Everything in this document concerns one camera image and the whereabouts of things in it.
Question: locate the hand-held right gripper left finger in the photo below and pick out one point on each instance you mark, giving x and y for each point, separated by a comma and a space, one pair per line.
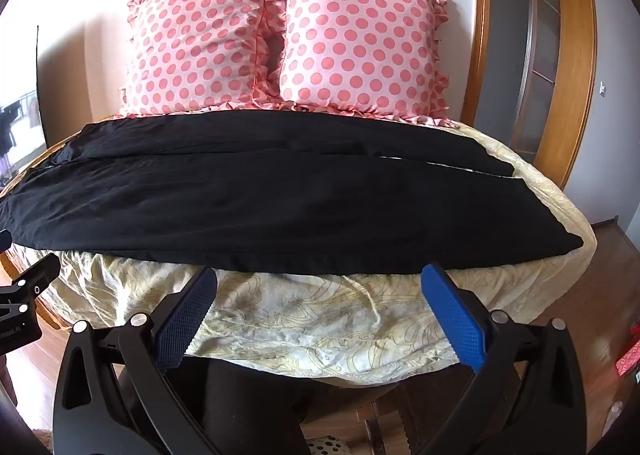
182, 322

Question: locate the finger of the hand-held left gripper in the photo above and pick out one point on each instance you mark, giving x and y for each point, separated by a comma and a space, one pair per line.
4, 240
35, 275

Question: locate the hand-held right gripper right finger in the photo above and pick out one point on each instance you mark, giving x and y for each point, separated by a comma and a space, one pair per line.
457, 322

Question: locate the black pants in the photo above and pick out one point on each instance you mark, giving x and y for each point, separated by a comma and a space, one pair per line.
280, 195

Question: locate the window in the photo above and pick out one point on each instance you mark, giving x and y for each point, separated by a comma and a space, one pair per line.
20, 130

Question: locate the yellow patterned bed sheet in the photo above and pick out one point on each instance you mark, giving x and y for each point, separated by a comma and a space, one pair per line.
320, 315

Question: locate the red box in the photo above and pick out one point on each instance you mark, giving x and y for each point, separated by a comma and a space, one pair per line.
630, 357

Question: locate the white dotted slipper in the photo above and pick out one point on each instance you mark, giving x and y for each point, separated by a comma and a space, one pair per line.
327, 446

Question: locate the pink polka dot pillow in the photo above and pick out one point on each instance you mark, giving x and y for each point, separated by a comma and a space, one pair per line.
195, 40
360, 45

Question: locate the grey door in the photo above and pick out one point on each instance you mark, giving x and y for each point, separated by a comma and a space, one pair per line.
540, 50

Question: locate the small white light switch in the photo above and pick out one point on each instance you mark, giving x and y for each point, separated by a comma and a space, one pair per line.
603, 89

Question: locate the wooden door frame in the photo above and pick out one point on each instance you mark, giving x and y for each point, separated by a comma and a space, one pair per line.
575, 60

